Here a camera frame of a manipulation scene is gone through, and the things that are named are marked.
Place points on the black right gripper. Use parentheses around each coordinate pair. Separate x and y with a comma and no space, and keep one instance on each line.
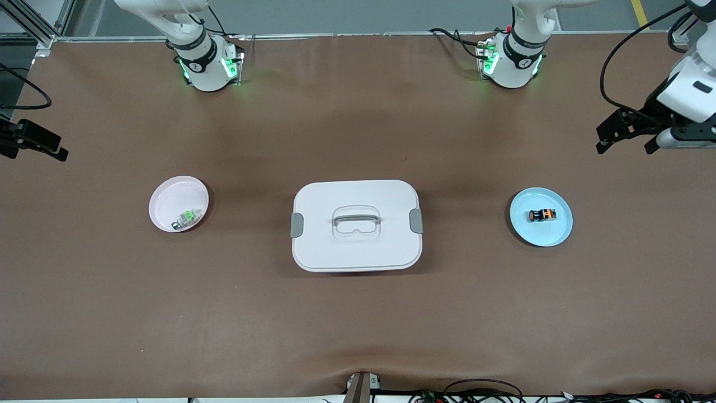
(10,136)

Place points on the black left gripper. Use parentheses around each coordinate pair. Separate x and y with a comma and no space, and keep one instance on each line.
(652,110)

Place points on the orange and black switch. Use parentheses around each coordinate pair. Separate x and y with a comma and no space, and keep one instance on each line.
(543,215)

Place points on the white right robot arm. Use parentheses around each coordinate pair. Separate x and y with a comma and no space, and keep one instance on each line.
(207,67)

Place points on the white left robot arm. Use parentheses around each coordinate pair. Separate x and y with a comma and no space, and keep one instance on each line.
(517,61)

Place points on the white lidded box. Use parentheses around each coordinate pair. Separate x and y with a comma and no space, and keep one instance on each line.
(358,252)

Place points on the light blue round plate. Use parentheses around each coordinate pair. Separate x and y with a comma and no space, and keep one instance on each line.
(540,235)

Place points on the pink round plate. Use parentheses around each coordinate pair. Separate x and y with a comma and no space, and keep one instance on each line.
(173,196)

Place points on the aluminium frame profile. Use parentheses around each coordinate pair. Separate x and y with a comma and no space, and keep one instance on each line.
(679,38)
(47,40)

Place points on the green and silver switch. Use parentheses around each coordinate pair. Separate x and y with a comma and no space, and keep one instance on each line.
(190,215)

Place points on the metal table edge bracket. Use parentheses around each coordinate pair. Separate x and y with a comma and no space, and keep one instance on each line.
(361,389)

